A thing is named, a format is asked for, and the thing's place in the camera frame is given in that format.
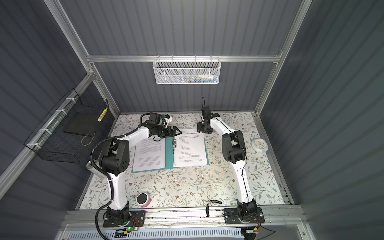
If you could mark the white paper sheets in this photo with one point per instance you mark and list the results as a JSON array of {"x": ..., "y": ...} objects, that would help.
[{"x": 190, "y": 149}]

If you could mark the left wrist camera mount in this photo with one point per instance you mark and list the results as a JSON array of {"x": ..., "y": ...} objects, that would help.
[{"x": 167, "y": 119}]

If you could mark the printed paper sheet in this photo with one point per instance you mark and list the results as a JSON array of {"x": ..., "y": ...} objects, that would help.
[{"x": 149, "y": 155}]

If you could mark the silver drink can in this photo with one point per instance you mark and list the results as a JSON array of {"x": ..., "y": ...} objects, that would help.
[{"x": 92, "y": 169}]

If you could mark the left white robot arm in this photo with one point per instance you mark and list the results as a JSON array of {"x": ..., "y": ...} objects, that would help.
[{"x": 111, "y": 157}]

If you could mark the teal plastic folder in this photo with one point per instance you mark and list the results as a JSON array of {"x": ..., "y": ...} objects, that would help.
[{"x": 169, "y": 154}]

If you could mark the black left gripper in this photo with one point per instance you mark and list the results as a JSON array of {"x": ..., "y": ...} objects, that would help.
[{"x": 169, "y": 133}]

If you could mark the black wire basket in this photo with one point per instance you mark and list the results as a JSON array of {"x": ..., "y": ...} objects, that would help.
[{"x": 50, "y": 143}]

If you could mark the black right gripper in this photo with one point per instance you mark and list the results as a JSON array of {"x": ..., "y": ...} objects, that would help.
[{"x": 200, "y": 128}]

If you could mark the white wire mesh basket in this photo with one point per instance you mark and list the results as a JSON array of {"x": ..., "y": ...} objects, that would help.
[{"x": 166, "y": 73}]

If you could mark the pens in white basket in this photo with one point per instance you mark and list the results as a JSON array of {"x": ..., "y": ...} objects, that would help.
[{"x": 199, "y": 79}]

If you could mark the white round alarm clock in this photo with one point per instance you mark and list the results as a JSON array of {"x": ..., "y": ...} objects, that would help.
[{"x": 260, "y": 145}]

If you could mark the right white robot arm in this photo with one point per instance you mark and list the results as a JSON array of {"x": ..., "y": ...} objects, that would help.
[{"x": 235, "y": 153}]

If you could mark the black foam pad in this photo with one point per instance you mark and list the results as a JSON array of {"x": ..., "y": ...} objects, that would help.
[{"x": 82, "y": 124}]

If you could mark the yellow marker pen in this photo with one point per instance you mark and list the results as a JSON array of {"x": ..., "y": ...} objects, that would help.
[{"x": 102, "y": 115}]

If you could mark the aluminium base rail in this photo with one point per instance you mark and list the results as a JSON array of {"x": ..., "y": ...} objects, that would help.
[{"x": 189, "y": 217}]

